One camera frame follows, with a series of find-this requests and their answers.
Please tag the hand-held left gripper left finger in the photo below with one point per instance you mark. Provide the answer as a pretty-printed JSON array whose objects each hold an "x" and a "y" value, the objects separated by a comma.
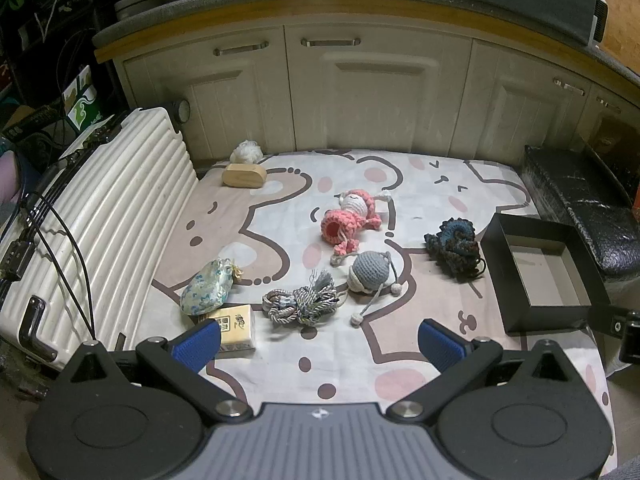
[{"x": 197, "y": 344}]

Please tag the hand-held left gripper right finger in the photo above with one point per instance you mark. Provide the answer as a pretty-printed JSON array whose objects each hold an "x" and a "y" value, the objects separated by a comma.
[{"x": 441, "y": 344}]

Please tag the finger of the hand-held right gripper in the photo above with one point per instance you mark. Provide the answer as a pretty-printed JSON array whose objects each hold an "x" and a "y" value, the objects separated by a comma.
[{"x": 607, "y": 321}]

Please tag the tissue packet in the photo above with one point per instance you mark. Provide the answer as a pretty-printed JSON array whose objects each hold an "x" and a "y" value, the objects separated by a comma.
[{"x": 235, "y": 332}]

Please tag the floral fabric pouch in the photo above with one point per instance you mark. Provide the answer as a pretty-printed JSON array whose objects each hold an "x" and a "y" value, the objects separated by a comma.
[{"x": 207, "y": 287}]

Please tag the black cardboard box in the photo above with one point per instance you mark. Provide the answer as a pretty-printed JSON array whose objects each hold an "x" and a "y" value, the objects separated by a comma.
[{"x": 550, "y": 317}]

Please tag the dark blue crochet toy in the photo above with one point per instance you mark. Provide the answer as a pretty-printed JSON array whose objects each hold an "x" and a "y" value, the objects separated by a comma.
[{"x": 455, "y": 245}]

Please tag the grey crochet doll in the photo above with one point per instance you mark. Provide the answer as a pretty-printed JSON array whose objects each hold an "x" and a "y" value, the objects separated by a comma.
[{"x": 370, "y": 270}]

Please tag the pink crochet doll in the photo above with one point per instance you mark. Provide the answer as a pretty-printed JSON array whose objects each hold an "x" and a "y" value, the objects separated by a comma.
[{"x": 350, "y": 220}]

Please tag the oval wooden block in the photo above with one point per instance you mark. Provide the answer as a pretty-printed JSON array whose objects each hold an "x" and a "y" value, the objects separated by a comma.
[{"x": 244, "y": 176}]

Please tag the white yarn ball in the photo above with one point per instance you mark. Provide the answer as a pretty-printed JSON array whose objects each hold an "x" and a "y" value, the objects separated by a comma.
[{"x": 249, "y": 151}]

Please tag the black wrapped package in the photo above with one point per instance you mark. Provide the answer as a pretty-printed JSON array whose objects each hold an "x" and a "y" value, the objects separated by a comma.
[{"x": 580, "y": 195}]

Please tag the bear printed blanket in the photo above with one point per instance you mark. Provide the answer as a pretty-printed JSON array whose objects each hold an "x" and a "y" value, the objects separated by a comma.
[{"x": 400, "y": 185}]

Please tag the cream ribbed suitcase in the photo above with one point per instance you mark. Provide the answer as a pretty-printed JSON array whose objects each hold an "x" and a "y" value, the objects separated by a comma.
[{"x": 115, "y": 200}]

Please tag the cream cabinet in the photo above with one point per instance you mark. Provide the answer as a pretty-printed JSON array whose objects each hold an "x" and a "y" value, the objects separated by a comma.
[{"x": 400, "y": 110}]

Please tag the purple cloth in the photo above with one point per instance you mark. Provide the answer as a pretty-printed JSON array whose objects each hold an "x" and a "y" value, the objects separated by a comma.
[{"x": 7, "y": 175}]

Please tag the green and white box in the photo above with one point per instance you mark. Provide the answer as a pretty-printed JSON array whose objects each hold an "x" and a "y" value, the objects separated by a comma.
[{"x": 82, "y": 105}]

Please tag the dark flat box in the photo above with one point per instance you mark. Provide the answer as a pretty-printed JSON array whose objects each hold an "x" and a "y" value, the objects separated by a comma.
[{"x": 30, "y": 122}]

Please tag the white heater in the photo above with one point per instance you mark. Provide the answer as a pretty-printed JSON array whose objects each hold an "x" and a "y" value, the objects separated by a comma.
[{"x": 599, "y": 20}]

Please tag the white round container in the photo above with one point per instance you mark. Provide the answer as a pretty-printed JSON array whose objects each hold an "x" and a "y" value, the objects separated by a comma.
[{"x": 135, "y": 7}]

